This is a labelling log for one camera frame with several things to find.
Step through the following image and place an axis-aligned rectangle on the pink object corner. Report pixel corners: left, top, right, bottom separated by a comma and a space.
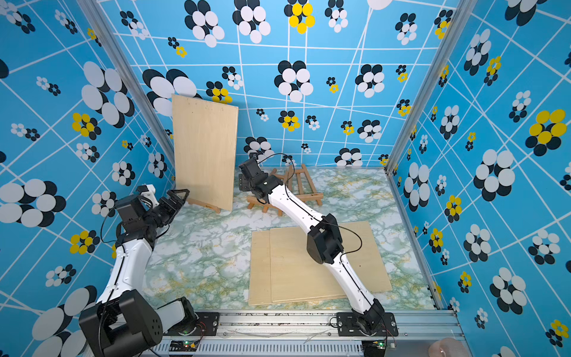
428, 338, 470, 357

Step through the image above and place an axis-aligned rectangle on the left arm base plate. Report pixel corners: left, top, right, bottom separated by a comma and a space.
174, 312, 221, 337

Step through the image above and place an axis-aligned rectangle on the wooden easel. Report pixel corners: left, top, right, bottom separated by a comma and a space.
187, 199, 222, 214
246, 168, 286, 217
284, 164, 324, 206

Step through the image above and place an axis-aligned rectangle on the aluminium corner post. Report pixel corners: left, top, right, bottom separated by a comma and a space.
75, 0, 184, 168
386, 0, 477, 176

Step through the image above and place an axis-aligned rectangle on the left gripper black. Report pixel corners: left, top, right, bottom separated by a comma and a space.
143, 189, 188, 231

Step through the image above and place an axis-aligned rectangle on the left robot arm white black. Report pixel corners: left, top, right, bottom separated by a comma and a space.
79, 185, 199, 356

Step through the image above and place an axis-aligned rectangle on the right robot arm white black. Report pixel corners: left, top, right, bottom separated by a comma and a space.
239, 157, 388, 336

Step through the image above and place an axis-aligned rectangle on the right circuit board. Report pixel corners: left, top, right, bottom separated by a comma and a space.
361, 341, 387, 357

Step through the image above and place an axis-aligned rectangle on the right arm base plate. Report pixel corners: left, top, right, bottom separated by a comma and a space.
330, 312, 399, 338

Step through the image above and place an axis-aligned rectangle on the aluminium front rail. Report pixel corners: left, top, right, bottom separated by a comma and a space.
141, 309, 473, 356

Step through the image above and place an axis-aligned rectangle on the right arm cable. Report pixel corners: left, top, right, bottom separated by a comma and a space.
256, 152, 389, 331

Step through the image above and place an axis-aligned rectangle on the circuit board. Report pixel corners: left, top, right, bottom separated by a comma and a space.
361, 341, 387, 357
169, 340, 200, 353

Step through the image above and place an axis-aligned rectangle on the plywood board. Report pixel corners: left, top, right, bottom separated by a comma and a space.
268, 220, 393, 304
172, 95, 239, 212
248, 231, 272, 306

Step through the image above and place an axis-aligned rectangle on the left circuit board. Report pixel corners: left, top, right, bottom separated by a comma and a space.
169, 340, 200, 353

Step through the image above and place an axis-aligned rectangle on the left aluminium corner post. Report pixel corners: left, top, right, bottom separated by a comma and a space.
75, 0, 184, 168

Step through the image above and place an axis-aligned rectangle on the right aluminium corner post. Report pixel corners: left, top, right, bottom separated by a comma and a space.
386, 0, 477, 176

